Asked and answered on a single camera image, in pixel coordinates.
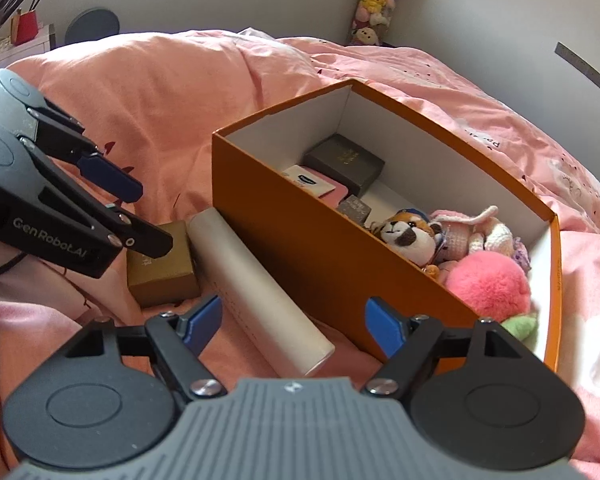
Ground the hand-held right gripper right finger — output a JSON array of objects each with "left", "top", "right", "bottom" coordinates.
[{"left": 362, "top": 296, "right": 541, "bottom": 398}]

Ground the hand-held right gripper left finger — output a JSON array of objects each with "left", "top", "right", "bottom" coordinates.
[{"left": 62, "top": 294, "right": 228, "bottom": 401}]

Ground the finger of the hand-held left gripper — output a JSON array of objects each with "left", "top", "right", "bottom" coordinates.
[
  {"left": 22, "top": 101, "right": 144, "bottom": 204},
  {"left": 22, "top": 140, "right": 174, "bottom": 261}
]

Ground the gold square box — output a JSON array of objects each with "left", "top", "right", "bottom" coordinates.
[{"left": 126, "top": 220, "right": 201, "bottom": 309}]

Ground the white cylinder tube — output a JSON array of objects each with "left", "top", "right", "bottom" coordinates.
[{"left": 186, "top": 208, "right": 337, "bottom": 378}]

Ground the red panda plush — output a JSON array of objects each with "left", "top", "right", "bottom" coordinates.
[{"left": 372, "top": 208, "right": 446, "bottom": 281}]

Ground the pink fluffy peach plush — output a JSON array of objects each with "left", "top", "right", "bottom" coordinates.
[{"left": 445, "top": 251, "right": 540, "bottom": 341}]

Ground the orange cardboard box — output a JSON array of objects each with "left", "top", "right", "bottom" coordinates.
[{"left": 211, "top": 78, "right": 563, "bottom": 373}]

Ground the white pink crochet bunny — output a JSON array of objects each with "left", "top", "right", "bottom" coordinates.
[{"left": 430, "top": 205, "right": 531, "bottom": 273}]

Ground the black square box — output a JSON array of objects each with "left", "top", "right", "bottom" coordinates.
[{"left": 302, "top": 133, "right": 386, "bottom": 198}]

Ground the pink printed blanket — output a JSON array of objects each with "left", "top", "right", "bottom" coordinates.
[{"left": 0, "top": 30, "right": 600, "bottom": 480}]

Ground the small grey box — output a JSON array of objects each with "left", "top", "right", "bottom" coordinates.
[{"left": 336, "top": 195, "right": 372, "bottom": 226}]

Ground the pink flat box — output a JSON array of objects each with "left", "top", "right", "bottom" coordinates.
[{"left": 305, "top": 170, "right": 351, "bottom": 206}]

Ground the white desk shelf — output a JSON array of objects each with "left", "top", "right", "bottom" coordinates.
[{"left": 0, "top": 22, "right": 58, "bottom": 63}]

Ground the dark round chair back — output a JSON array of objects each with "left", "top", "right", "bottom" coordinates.
[{"left": 64, "top": 7, "right": 121, "bottom": 46}]

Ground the white card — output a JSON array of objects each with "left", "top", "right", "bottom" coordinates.
[{"left": 282, "top": 164, "right": 337, "bottom": 196}]

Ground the red pen holder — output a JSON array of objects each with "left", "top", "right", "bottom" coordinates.
[{"left": 11, "top": 0, "right": 48, "bottom": 46}]

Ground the clear tube of plush toys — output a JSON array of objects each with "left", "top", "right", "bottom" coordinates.
[{"left": 349, "top": 0, "right": 408, "bottom": 47}]

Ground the black cable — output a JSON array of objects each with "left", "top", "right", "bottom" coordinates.
[{"left": 0, "top": 252, "right": 28, "bottom": 281}]

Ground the grey wall outlet strip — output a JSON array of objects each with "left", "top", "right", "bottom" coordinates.
[{"left": 554, "top": 41, "right": 600, "bottom": 92}]

